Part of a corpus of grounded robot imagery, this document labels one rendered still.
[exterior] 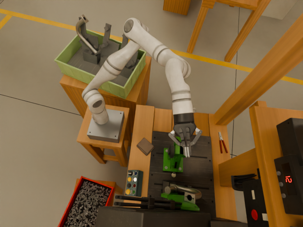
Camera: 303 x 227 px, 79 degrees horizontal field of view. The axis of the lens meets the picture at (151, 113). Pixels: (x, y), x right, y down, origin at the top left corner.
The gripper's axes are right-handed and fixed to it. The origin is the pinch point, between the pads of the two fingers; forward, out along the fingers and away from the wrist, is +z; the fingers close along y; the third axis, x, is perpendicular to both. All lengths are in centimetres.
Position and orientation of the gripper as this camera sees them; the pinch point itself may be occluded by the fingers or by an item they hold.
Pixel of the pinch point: (187, 152)
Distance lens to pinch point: 69.8
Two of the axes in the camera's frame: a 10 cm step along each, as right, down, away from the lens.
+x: 2.8, 0.3, 9.6
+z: 1.0, 9.9, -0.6
